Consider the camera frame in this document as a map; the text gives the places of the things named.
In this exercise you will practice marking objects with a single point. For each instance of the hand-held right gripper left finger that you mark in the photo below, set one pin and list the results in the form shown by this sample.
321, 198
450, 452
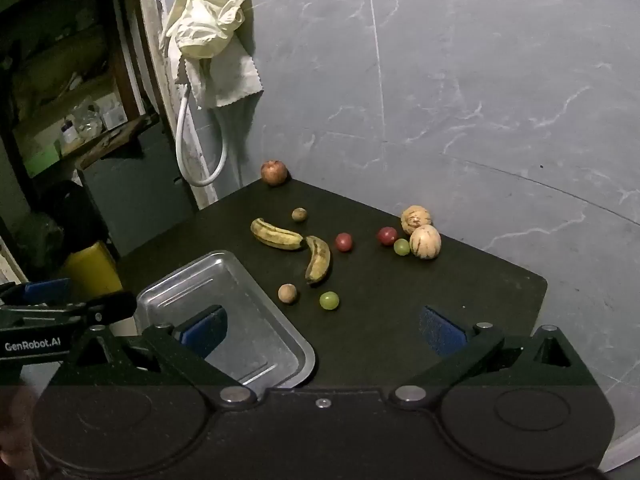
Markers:
205, 332

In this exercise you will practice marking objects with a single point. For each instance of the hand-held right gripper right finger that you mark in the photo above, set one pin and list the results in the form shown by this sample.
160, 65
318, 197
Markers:
442, 332

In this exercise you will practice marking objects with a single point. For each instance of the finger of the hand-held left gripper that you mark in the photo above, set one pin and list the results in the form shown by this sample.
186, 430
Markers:
45, 290
110, 306

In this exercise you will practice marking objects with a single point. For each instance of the metal tray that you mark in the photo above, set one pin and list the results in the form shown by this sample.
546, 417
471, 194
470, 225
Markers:
225, 280

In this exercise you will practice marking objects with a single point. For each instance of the small brown round fruit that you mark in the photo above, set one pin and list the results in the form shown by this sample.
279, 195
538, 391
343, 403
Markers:
299, 214
287, 293

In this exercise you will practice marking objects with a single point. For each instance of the striped cream melon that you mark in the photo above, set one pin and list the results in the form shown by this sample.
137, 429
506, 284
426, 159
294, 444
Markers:
425, 241
416, 218

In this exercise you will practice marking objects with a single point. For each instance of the green grape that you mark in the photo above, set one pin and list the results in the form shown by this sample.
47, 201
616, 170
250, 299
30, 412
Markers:
401, 246
329, 300

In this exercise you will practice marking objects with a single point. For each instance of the red plum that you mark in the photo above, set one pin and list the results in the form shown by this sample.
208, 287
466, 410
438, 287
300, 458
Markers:
387, 235
344, 241

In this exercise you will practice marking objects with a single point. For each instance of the spotted yellow banana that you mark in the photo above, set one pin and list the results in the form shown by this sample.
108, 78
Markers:
275, 235
320, 260

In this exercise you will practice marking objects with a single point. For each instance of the person's left hand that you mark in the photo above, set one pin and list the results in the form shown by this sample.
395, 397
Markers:
15, 420

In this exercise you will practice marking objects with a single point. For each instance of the yellow container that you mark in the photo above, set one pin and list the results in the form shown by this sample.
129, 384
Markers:
92, 267

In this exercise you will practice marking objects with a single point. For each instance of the dark cabinet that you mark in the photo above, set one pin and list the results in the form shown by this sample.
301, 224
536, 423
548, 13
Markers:
135, 195

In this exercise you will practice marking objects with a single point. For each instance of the green box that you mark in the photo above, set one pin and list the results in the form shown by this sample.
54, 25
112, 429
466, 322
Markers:
41, 159

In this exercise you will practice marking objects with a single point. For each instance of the red apple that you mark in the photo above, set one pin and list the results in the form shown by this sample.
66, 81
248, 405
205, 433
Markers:
274, 172

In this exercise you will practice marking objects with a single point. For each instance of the wooden shelf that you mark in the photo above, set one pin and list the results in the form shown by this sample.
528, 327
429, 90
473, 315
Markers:
60, 85

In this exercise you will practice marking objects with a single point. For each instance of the pale yellow cloth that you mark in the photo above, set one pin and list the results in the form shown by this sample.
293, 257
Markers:
205, 20

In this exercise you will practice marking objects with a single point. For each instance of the white door frame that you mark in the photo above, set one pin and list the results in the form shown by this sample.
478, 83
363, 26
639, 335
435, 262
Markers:
155, 35

